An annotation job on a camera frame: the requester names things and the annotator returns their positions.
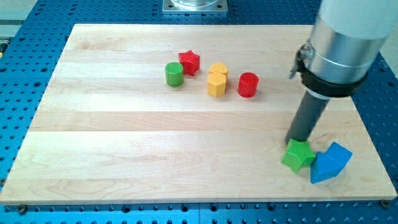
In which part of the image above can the blue perforated metal table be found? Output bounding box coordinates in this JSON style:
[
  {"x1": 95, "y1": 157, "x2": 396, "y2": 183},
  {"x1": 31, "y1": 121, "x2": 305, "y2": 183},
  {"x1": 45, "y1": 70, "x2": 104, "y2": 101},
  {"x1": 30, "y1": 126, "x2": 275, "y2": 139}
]
[{"x1": 1, "y1": 0, "x2": 397, "y2": 223}]

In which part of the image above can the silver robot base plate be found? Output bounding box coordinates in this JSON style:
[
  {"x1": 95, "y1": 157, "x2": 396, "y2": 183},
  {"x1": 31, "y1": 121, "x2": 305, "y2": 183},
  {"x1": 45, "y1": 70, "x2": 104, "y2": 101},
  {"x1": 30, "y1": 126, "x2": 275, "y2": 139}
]
[{"x1": 162, "y1": 0, "x2": 228, "y2": 14}]

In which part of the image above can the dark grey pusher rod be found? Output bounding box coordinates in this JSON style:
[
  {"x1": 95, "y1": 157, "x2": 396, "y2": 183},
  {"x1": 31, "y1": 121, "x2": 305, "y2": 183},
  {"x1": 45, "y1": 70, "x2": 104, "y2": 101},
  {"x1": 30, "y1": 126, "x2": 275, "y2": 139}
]
[{"x1": 284, "y1": 90, "x2": 331, "y2": 144}]

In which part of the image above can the green star block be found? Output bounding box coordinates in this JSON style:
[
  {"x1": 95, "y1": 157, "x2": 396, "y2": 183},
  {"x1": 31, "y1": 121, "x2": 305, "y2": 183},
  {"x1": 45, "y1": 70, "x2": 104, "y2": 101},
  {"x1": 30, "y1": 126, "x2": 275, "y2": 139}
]
[{"x1": 281, "y1": 139, "x2": 316, "y2": 173}]

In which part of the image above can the yellow hexagon block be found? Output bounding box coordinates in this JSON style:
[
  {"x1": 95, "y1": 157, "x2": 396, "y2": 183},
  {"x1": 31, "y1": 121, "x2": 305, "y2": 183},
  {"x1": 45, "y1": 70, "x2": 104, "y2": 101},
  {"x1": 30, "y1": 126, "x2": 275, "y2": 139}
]
[{"x1": 208, "y1": 72, "x2": 227, "y2": 98}]

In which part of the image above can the green cylinder block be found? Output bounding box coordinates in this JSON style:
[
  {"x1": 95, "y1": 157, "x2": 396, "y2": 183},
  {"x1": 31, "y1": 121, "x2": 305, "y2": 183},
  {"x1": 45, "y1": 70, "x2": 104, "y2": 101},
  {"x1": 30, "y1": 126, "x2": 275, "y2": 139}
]
[{"x1": 165, "y1": 62, "x2": 183, "y2": 86}]

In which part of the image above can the blue triangle block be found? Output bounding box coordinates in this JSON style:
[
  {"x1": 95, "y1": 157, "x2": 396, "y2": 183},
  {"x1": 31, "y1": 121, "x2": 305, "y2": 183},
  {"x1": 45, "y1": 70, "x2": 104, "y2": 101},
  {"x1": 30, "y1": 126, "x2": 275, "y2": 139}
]
[{"x1": 310, "y1": 152, "x2": 340, "y2": 184}]

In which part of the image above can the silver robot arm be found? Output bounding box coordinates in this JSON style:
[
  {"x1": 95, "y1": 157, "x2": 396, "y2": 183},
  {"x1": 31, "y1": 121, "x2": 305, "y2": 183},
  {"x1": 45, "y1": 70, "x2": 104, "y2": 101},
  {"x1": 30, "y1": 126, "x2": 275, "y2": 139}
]
[{"x1": 290, "y1": 0, "x2": 397, "y2": 98}]

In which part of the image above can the red star block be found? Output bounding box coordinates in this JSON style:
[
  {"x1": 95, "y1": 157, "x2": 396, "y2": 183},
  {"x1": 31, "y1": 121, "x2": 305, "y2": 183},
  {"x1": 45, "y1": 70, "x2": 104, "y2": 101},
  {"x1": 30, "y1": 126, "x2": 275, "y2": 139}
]
[{"x1": 178, "y1": 50, "x2": 200, "y2": 76}]

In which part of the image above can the red cylinder block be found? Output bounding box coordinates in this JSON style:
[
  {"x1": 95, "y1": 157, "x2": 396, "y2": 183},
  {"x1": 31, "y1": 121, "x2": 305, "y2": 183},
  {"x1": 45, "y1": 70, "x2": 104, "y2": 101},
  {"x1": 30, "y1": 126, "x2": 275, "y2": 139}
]
[{"x1": 238, "y1": 72, "x2": 259, "y2": 98}]

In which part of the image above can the light wooden board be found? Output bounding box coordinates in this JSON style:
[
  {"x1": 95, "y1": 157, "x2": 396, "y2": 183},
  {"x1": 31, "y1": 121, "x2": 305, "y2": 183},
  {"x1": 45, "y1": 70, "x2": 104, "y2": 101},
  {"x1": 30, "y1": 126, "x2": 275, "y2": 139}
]
[{"x1": 1, "y1": 24, "x2": 397, "y2": 205}]

